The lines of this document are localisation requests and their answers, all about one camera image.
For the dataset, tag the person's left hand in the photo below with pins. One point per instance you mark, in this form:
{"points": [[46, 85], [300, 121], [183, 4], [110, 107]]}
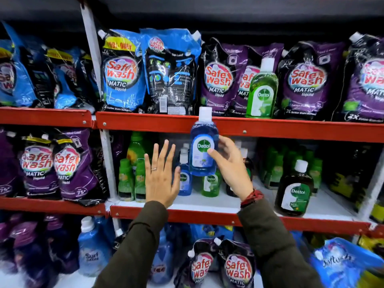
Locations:
{"points": [[160, 184]]}

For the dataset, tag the person's right hand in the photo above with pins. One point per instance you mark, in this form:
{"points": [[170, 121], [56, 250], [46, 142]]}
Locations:
{"points": [[235, 173]]}

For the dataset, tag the person's right thumb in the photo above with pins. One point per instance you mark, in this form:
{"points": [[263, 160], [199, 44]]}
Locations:
{"points": [[216, 158]]}

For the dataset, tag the person's left little finger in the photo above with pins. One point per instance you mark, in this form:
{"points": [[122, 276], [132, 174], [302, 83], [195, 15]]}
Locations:
{"points": [[148, 164]]}

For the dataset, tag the person's left middle finger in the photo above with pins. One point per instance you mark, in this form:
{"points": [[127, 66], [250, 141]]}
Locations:
{"points": [[164, 152]]}

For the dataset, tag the person's left thumb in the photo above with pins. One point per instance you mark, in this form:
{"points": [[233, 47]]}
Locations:
{"points": [[177, 178]]}

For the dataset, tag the large blue disinfectant bottle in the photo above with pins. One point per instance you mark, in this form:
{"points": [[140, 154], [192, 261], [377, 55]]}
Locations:
{"points": [[201, 134]]}

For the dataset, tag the person's right forearm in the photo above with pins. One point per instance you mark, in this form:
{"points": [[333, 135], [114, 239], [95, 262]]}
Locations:
{"points": [[276, 251]]}

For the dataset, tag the person's left forearm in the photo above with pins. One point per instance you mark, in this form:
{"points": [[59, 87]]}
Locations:
{"points": [[135, 251]]}

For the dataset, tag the small green cleaner bottle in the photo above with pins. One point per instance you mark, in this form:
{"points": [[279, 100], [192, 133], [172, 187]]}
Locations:
{"points": [[139, 182], [126, 179]]}

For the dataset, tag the tall green cleaner bottle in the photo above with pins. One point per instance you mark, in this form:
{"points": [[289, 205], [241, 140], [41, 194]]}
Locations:
{"points": [[135, 148]]}

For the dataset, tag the small green disinfectant bottle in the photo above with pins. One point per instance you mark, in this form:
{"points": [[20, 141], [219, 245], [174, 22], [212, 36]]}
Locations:
{"points": [[211, 184]]}

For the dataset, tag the red wrist band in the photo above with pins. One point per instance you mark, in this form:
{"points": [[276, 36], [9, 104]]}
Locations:
{"points": [[252, 197]]}

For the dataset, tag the red and white shelf rack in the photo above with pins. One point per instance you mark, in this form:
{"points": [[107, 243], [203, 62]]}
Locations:
{"points": [[270, 128]]}

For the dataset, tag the blue refill pouch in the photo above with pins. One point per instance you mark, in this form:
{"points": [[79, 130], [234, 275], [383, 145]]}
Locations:
{"points": [[210, 231]]}

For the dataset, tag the row of green disinfectant bottles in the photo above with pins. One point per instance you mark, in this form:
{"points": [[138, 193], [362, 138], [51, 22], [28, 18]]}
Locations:
{"points": [[288, 160]]}

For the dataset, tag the purple detergent pouch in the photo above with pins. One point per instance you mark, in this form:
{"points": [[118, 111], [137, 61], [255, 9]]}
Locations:
{"points": [[37, 167], [249, 71], [219, 80], [8, 164], [199, 266], [367, 83], [309, 80], [75, 164], [238, 266]]}

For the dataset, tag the blue detergent pouch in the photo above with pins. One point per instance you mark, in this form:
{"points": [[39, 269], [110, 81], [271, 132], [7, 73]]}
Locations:
{"points": [[40, 77], [64, 80], [12, 77], [121, 74], [171, 74], [90, 77]]}

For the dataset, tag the large green disinfectant bottle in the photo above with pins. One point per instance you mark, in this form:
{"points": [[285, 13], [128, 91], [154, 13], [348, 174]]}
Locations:
{"points": [[262, 92]]}

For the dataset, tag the dark blue detergent bottle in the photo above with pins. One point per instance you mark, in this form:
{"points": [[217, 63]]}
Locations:
{"points": [[163, 260]]}

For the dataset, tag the brown bottle with green label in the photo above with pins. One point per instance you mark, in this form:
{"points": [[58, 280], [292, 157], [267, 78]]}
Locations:
{"points": [[294, 191]]}

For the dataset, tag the light blue detergent bottle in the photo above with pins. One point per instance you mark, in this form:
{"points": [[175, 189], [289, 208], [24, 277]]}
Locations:
{"points": [[93, 251]]}

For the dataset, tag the purple fabric conditioner bottle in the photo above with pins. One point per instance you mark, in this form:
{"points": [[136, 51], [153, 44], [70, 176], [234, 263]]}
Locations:
{"points": [[61, 245], [30, 257], [6, 245]]}

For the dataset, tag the row of dark cleaner bottles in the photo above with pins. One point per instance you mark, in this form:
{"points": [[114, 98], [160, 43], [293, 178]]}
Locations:
{"points": [[348, 176]]}

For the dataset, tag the blue fabric softener pouch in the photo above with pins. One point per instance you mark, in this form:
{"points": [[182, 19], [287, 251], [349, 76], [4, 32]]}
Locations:
{"points": [[342, 263]]}

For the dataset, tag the yellow cleaner packs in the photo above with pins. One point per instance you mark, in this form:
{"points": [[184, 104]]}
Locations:
{"points": [[372, 245]]}

